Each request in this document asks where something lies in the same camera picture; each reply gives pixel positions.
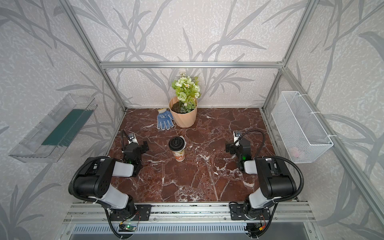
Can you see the small green circuit board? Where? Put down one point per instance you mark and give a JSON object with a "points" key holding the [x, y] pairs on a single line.
{"points": [[127, 227]]}

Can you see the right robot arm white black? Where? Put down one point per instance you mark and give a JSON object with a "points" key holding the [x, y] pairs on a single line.
{"points": [[276, 183]]}

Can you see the white wire mesh basket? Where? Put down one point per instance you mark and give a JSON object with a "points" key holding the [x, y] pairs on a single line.
{"points": [[299, 126]]}

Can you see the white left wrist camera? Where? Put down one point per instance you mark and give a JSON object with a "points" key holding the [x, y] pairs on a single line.
{"points": [[132, 138]]}

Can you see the pink object in basket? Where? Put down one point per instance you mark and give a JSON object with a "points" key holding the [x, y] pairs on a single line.
{"points": [[296, 153]]}

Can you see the blue dotted work glove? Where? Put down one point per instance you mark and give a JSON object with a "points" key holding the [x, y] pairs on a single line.
{"points": [[164, 119]]}

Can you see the beige plastic flower pot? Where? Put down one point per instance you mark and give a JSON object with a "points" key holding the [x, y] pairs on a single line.
{"points": [[183, 120]]}

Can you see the green white artificial flowers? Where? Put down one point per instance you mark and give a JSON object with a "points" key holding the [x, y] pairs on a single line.
{"points": [[187, 90]]}

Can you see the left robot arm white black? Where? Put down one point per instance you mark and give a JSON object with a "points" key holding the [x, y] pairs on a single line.
{"points": [[92, 181]]}

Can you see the black plastic cup lid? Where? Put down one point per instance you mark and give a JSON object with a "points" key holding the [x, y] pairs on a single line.
{"points": [[176, 144]]}

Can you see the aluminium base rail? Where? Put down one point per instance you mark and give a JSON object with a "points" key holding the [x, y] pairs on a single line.
{"points": [[188, 218]]}

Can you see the clear plastic wall shelf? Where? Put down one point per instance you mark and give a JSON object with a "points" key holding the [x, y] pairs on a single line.
{"points": [[31, 150]]}

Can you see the printed paper milk tea cup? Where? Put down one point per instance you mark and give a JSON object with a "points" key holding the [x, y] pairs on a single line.
{"points": [[179, 155]]}

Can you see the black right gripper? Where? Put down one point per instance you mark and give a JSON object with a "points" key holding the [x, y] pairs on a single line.
{"points": [[232, 147]]}

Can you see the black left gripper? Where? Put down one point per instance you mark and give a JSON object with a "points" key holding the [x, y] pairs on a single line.
{"points": [[142, 149]]}

